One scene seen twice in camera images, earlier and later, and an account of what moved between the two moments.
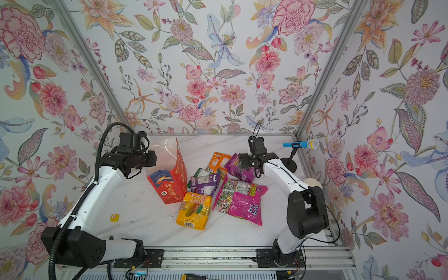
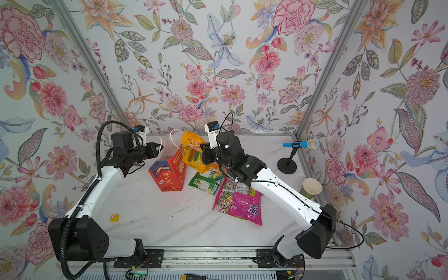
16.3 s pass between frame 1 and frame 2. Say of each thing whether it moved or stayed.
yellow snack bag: moved
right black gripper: moved
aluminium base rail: stayed
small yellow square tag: stayed
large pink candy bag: stayed
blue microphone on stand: stayed
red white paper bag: moved
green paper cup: stayed
